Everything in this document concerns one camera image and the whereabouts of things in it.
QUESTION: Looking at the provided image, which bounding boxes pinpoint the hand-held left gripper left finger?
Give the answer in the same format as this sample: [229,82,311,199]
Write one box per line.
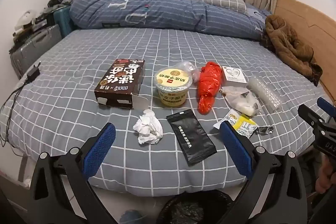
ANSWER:
[28,123,117,224]

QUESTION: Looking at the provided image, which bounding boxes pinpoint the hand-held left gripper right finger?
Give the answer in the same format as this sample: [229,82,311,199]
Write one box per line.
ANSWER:
[219,120,309,224]

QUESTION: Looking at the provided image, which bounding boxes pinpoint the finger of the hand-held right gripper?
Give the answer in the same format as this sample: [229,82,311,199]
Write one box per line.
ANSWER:
[298,104,336,141]
[316,97,336,119]

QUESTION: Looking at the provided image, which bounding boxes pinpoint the yellow and white sachet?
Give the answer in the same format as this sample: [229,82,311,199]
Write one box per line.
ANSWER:
[213,109,258,138]

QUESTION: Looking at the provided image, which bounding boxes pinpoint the silver foil wrapper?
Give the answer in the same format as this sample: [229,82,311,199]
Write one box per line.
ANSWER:
[256,125,275,135]

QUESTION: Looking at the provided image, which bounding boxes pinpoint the clear wrapper with white bun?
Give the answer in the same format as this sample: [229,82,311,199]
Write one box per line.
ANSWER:
[220,86,260,116]

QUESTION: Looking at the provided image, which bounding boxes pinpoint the black sachet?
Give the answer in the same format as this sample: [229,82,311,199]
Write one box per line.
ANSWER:
[166,110,217,164]

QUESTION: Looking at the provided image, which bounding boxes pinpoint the white tissue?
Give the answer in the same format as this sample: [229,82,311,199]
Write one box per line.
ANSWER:
[133,109,164,145]

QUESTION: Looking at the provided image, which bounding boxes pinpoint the clear bubble wrap roll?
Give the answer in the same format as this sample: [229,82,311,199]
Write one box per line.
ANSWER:
[246,76,282,112]

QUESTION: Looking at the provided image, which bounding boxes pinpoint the brown cookie box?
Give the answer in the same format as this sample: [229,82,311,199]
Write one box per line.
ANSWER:
[94,59,147,109]

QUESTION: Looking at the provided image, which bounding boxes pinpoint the orange plastic bag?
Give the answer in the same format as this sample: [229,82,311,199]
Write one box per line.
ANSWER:
[197,61,223,115]

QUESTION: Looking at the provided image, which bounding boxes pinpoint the small white box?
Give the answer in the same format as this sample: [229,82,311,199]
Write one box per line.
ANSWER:
[222,65,248,84]

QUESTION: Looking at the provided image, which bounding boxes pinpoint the yellow yogurt cup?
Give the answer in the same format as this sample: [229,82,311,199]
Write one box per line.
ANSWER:
[154,67,193,106]

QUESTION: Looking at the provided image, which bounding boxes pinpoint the clear plastic bag red print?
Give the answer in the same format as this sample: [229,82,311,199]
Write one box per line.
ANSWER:
[175,61,201,83]

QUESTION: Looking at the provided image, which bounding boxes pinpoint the person's right hand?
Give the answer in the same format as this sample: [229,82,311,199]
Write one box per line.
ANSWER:
[316,154,336,194]

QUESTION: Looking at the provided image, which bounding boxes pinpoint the grey checked bed sheet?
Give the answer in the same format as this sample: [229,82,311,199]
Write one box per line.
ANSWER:
[0,27,332,197]

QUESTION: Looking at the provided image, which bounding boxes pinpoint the brown jacket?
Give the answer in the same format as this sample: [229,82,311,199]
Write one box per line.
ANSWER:
[260,14,323,86]

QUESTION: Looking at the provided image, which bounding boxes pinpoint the blue fluffy slipper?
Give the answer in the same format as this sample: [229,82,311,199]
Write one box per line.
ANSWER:
[123,210,143,224]

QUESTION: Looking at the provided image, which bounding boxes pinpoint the wooden headboard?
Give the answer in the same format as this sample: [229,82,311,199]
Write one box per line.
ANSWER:
[273,0,336,101]

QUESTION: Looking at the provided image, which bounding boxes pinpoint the black charger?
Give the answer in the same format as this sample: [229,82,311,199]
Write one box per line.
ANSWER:
[26,61,42,81]

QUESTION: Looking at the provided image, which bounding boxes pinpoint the grey suitcase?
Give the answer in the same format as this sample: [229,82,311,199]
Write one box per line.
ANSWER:
[9,24,63,80]

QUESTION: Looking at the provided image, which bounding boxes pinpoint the teal suitcase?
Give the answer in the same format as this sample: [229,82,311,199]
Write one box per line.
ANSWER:
[52,5,75,39]

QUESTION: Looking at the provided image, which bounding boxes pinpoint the black flat boxes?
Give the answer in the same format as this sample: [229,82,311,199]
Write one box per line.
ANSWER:
[31,13,55,28]

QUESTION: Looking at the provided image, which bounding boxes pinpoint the white plastic bag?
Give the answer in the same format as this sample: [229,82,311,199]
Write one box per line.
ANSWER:
[14,10,36,30]

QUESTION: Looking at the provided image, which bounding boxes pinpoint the blue striped duvet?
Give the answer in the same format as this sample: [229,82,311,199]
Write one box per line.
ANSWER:
[69,0,273,41]

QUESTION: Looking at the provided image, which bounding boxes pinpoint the wooden bed frame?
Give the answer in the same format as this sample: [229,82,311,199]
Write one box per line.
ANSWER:
[0,154,36,189]

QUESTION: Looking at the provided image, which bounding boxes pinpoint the black charger cable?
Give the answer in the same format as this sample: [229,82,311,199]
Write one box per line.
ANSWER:
[0,77,29,147]

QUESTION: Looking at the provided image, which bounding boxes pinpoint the dark cable pile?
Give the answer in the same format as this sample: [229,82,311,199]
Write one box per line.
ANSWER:
[47,0,72,8]

